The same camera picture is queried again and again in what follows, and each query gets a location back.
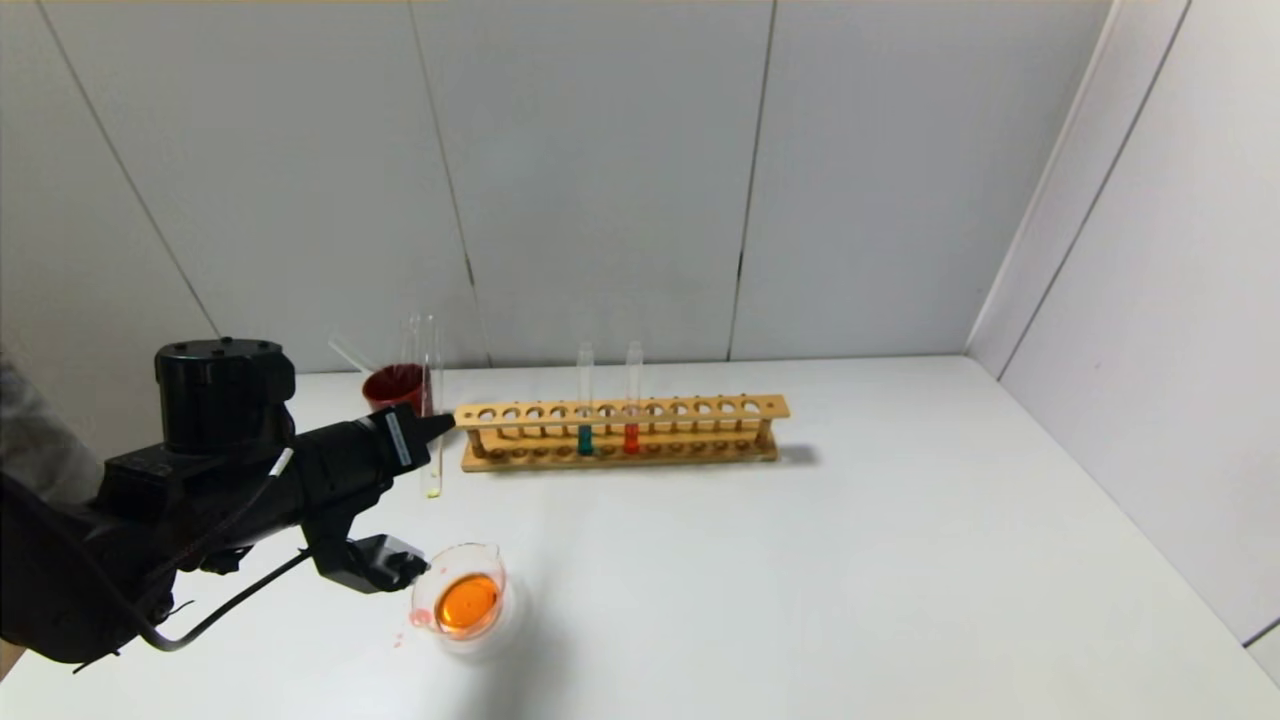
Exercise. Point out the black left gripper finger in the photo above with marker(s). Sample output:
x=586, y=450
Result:
x=435, y=427

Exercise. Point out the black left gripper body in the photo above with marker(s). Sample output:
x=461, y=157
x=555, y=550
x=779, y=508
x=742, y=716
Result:
x=401, y=439

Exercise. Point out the yellow pigment glass test tube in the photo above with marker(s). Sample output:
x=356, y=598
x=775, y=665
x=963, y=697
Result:
x=434, y=370

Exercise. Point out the red pigment glass test tube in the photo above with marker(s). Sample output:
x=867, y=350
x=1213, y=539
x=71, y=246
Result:
x=411, y=340
x=632, y=438

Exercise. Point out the blue pigment glass test tube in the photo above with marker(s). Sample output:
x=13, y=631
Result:
x=585, y=440

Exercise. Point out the wooden test tube rack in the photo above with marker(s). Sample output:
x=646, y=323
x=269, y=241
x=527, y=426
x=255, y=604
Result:
x=680, y=410

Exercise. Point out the dark red plastic cup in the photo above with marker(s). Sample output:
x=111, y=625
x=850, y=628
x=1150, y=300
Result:
x=395, y=388

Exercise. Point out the clear glass stirring rod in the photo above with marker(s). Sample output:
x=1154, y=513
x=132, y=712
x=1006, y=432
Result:
x=350, y=355

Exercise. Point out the clear glass dish with spout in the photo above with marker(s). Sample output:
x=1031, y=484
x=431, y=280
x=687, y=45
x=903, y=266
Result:
x=470, y=600

